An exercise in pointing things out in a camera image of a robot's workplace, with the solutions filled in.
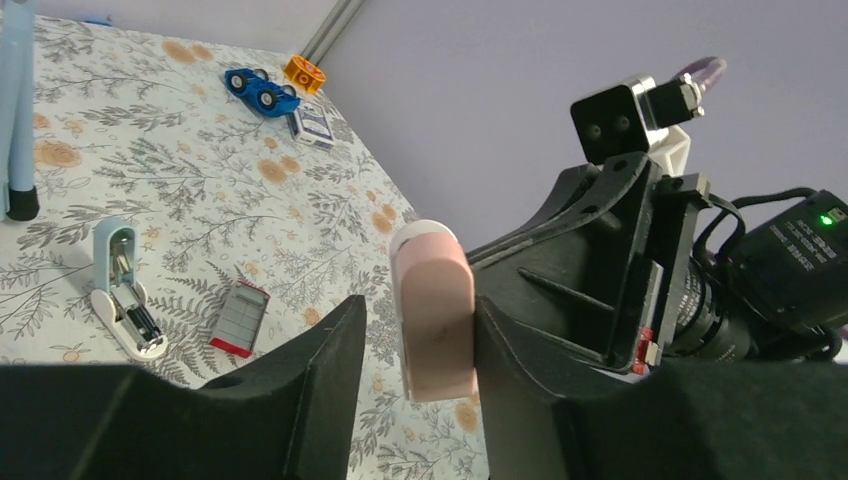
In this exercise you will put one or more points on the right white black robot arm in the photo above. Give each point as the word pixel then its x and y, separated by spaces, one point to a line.
pixel 788 273

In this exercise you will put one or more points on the blue toy car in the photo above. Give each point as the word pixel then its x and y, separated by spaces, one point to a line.
pixel 254 87

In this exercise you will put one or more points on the open staple box tray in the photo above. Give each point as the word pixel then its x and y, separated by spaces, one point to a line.
pixel 237 327

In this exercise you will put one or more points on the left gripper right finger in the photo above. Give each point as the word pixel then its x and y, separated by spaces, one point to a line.
pixel 547 416

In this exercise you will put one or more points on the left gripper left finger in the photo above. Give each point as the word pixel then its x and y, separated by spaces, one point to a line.
pixel 286 415

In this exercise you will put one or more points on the pink stapler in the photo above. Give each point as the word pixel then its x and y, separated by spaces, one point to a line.
pixel 434 297

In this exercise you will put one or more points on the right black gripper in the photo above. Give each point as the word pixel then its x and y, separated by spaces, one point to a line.
pixel 577 270

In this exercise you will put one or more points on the floral patterned table mat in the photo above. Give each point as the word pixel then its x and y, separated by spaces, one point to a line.
pixel 140 126

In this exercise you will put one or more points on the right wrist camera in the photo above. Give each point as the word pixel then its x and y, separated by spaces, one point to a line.
pixel 640 115

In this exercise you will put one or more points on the light blue tripod stand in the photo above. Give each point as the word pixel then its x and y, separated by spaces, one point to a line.
pixel 19 198

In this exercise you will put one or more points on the orange round toy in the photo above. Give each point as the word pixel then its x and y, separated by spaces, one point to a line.
pixel 304 74

